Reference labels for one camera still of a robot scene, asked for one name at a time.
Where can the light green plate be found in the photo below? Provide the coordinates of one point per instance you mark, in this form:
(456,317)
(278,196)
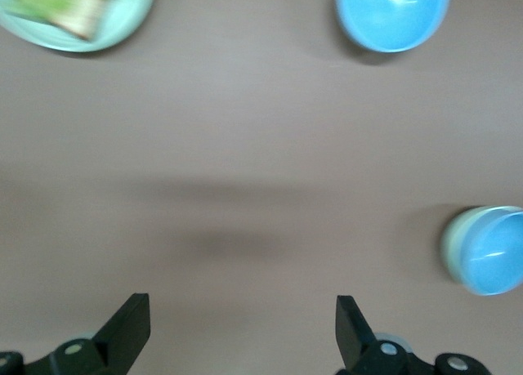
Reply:
(122,19)

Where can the blue bowl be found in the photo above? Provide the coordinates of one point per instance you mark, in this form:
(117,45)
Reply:
(388,15)
(494,256)

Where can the light green bowl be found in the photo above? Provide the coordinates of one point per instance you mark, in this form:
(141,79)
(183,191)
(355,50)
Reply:
(451,244)

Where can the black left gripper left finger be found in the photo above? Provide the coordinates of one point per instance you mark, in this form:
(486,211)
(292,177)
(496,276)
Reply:
(122,338)

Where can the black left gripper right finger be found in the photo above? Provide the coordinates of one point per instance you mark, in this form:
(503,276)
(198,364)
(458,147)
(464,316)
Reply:
(355,342)

